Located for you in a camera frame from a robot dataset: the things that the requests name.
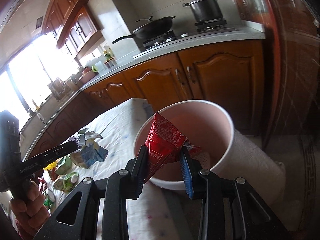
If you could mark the white plastic bucket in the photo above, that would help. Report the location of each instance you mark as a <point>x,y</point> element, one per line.
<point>200,120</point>

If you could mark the person's left hand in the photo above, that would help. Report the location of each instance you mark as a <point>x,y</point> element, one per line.
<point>27,205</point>

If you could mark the dish rack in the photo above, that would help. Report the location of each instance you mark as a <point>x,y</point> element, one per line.
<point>58,87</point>

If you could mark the green red packet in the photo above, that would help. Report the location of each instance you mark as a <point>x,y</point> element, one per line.
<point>49,197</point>

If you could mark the pink pot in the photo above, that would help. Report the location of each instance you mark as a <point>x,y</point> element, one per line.
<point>86,75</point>

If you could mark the green bottle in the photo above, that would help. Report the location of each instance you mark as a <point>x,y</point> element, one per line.
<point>108,53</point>

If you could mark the green mug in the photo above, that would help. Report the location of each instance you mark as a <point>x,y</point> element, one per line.
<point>94,68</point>

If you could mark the red snack packet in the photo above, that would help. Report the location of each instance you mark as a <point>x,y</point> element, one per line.
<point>162,140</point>

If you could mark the kitchen faucet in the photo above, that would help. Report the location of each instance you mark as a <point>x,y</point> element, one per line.
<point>32,110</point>

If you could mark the green white snack packet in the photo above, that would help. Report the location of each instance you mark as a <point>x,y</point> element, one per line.
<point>66,182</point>

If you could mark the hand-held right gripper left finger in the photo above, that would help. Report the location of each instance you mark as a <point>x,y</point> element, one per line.
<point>140,166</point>

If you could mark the wooden base cabinets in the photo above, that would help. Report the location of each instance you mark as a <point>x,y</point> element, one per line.
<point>220,80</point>

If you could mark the window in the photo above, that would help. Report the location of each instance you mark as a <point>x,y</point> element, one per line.
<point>30,67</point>

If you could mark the black wok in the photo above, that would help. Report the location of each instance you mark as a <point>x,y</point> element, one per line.
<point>155,25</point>

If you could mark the white quilted cloth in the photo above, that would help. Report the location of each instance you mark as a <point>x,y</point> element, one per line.
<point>255,165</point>

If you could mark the yellow wrapper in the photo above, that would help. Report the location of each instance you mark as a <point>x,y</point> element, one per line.
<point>50,166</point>

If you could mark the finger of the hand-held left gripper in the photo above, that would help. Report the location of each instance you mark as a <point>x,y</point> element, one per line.
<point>61,150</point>

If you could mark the crumpled white wrapper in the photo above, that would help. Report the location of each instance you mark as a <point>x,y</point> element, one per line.
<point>85,137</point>

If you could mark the crumpled white blue packet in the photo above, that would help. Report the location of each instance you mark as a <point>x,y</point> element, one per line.
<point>87,155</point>

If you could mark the small red wrapper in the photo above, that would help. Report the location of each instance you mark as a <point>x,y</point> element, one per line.
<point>52,175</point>

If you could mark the white printed tablecloth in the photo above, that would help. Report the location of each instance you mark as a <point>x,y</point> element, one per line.
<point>117,130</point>

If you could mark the grey stone countertop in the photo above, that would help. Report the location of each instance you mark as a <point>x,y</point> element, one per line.
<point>155,52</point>

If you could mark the gas stove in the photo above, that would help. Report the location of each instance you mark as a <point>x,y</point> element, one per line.
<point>175,36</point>

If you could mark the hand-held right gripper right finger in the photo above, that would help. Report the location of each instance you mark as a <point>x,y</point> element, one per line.
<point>187,177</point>

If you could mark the steel pot with lid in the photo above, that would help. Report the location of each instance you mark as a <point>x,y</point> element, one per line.
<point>205,10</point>

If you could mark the wooden wall cabinets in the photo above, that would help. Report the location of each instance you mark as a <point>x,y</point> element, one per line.
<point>80,27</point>

